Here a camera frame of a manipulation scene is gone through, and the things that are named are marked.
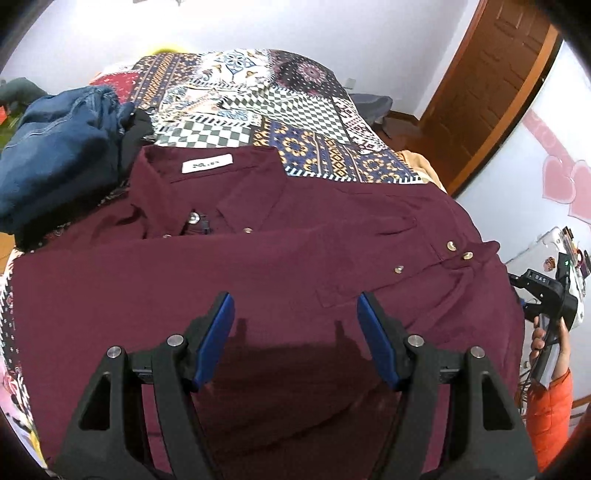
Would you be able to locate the black cloth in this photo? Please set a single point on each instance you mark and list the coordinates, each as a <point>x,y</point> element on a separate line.
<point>137,136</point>

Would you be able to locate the maroon button shirt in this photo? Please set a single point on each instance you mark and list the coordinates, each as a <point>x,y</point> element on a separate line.
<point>277,240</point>

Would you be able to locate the brown wooden door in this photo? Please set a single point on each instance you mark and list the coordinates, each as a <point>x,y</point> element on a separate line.
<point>485,83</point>

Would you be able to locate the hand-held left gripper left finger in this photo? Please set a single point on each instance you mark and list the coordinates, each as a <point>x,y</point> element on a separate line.
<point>214,341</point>

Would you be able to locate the patchwork printed blanket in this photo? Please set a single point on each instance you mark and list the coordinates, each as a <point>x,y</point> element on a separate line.
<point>277,101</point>

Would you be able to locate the blue denim garment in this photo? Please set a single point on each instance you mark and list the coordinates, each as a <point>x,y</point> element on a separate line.
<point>60,152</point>

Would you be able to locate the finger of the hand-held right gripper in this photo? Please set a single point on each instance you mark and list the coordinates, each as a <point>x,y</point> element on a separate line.
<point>517,284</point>

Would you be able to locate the wall socket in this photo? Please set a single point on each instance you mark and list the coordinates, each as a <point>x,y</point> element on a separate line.
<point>349,84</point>

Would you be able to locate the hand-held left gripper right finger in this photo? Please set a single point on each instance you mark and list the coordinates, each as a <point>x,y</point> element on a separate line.
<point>378,341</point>

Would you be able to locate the dark grey cloth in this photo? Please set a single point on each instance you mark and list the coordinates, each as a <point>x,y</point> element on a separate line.
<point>369,107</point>

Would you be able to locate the person's right hand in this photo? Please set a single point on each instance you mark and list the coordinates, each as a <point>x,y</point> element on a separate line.
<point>561,350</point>

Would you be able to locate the grey cloth bundle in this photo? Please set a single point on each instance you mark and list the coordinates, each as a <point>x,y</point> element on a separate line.
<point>23,90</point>

